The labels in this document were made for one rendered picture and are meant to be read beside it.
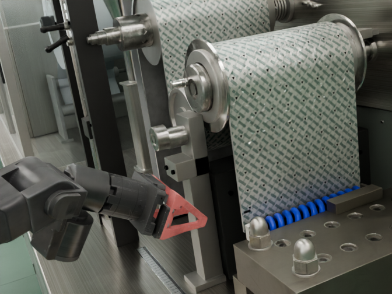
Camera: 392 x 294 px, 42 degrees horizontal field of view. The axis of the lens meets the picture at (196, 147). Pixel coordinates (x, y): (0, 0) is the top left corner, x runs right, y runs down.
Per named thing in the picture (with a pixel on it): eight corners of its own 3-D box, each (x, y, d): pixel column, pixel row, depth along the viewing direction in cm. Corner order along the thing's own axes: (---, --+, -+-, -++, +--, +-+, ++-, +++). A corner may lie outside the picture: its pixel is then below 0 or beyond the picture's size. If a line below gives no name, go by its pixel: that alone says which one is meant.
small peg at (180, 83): (172, 91, 80) (168, 87, 81) (188, 88, 81) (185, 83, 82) (172, 84, 79) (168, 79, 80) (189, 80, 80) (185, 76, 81)
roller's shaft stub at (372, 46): (330, 67, 92) (328, 43, 91) (360, 60, 95) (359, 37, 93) (346, 69, 88) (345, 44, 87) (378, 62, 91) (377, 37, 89)
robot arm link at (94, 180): (70, 171, 64) (63, 154, 69) (52, 219, 66) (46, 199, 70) (121, 184, 67) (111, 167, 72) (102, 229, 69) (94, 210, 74)
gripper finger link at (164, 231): (205, 249, 73) (146, 237, 68) (184, 231, 79) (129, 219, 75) (221, 205, 72) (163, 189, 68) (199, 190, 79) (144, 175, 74)
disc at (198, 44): (191, 124, 89) (178, 37, 84) (194, 123, 89) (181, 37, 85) (233, 140, 76) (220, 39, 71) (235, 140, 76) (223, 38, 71)
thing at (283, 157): (242, 231, 82) (228, 119, 76) (359, 191, 90) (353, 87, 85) (244, 233, 81) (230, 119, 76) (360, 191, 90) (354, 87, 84)
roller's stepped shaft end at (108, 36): (87, 48, 98) (83, 31, 97) (117, 42, 100) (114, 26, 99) (91, 49, 95) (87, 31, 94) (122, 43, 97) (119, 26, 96)
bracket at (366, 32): (333, 41, 91) (332, 29, 91) (358, 35, 94) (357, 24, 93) (352, 41, 87) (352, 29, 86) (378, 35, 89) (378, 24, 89)
